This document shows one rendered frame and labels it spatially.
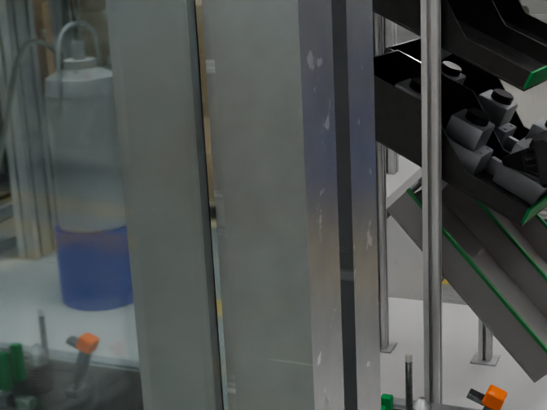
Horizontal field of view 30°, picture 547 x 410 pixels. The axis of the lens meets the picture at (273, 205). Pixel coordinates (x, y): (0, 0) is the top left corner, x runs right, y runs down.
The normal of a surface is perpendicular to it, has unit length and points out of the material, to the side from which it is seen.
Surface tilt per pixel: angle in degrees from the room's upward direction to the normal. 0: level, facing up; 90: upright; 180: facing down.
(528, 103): 90
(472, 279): 90
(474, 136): 90
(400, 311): 0
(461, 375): 0
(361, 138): 90
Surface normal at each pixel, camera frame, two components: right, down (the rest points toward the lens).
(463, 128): -0.54, 0.26
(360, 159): 0.92, 0.07
